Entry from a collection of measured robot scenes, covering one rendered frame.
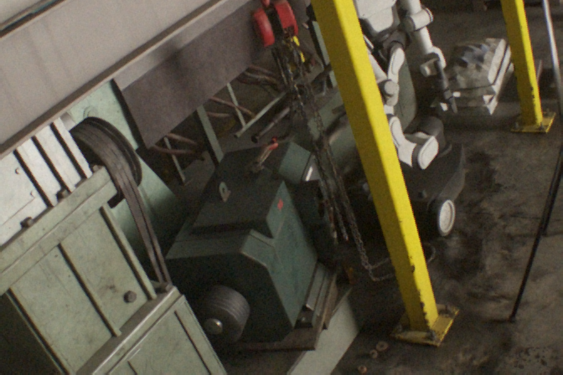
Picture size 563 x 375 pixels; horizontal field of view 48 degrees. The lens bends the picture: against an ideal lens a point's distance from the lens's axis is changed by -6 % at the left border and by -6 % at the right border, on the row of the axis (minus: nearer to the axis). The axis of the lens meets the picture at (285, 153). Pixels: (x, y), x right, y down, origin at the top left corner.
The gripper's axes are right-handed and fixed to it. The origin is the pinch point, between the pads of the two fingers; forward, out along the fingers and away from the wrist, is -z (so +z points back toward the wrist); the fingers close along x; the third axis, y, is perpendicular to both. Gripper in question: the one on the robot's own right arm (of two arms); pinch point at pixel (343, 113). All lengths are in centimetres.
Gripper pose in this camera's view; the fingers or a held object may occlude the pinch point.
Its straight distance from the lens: 290.6
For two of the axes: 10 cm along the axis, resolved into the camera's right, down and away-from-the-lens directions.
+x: -2.3, -3.9, 8.9
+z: 9.2, -3.8, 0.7
